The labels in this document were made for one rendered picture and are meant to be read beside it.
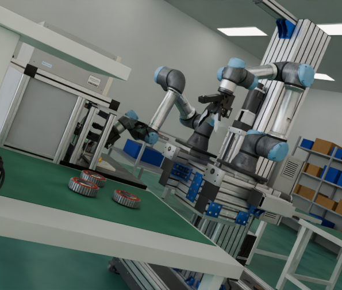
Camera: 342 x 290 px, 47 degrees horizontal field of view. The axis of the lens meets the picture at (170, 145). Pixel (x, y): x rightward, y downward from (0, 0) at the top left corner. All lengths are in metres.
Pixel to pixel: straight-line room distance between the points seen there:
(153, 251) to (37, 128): 0.83
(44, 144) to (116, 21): 6.05
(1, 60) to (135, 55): 6.88
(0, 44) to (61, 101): 0.80
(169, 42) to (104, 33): 1.36
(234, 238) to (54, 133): 1.40
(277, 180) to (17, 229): 1.88
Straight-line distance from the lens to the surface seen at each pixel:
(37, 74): 1.74
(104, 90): 1.96
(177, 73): 2.38
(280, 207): 2.31
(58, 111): 1.79
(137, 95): 7.92
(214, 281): 1.46
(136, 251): 1.19
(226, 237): 2.58
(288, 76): 2.18
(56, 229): 1.08
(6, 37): 1.03
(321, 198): 8.56
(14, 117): 1.77
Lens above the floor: 1.11
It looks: 3 degrees down
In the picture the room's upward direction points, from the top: 23 degrees clockwise
